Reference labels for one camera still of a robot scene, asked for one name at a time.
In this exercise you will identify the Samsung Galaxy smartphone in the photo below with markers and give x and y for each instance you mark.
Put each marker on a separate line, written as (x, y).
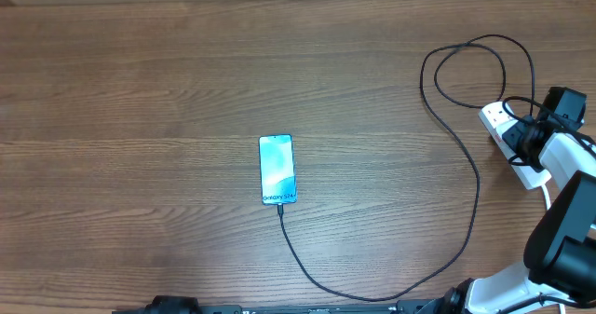
(277, 169)

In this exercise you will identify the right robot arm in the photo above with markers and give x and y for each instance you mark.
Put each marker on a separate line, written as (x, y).
(558, 264)

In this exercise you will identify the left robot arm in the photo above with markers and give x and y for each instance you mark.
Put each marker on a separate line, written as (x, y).
(165, 304)

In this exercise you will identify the white power strip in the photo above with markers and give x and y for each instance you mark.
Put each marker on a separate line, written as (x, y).
(497, 122)

